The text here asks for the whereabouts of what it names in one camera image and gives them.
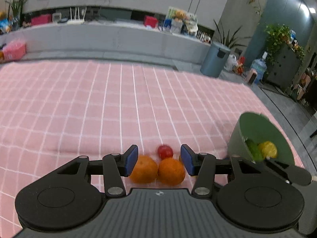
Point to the white plastic bag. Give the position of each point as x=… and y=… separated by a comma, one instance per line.
x=231, y=63

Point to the pink checkered cloth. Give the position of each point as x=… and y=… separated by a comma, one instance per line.
x=55, y=111

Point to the blue water jug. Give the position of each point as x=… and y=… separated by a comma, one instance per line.
x=260, y=66

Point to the potted plant by bin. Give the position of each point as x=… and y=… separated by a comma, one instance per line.
x=229, y=39

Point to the grey tv bench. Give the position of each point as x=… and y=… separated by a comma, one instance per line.
x=110, y=41

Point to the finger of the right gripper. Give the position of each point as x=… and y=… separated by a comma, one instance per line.
x=290, y=172

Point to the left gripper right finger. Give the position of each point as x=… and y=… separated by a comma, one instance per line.
x=204, y=167

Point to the teddy bear gift pile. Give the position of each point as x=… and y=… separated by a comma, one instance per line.
x=179, y=21

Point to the climbing plant on cabinet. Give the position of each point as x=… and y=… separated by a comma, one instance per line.
x=277, y=37

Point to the red box on shelf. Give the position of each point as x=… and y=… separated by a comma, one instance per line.
x=150, y=21

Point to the pink storage box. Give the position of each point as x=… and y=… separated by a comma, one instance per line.
x=14, y=50

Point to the orange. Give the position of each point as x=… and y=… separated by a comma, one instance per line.
x=180, y=159
x=145, y=170
x=171, y=172

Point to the green cucumber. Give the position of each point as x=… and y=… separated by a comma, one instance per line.
x=254, y=150

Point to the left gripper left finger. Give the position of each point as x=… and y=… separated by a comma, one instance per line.
x=112, y=167

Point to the white wifi router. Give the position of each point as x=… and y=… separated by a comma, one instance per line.
x=78, y=17

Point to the red small fruit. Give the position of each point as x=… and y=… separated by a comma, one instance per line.
x=165, y=151

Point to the magenta flat box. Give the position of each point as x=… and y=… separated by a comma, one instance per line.
x=41, y=20

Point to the green plant in vase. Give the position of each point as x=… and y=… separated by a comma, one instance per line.
x=16, y=7

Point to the grey pedal trash bin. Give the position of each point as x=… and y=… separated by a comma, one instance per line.
x=215, y=60

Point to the small pink heater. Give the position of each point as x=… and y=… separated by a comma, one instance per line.
x=251, y=76

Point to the green colander bowl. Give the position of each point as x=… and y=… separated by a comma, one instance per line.
x=257, y=128

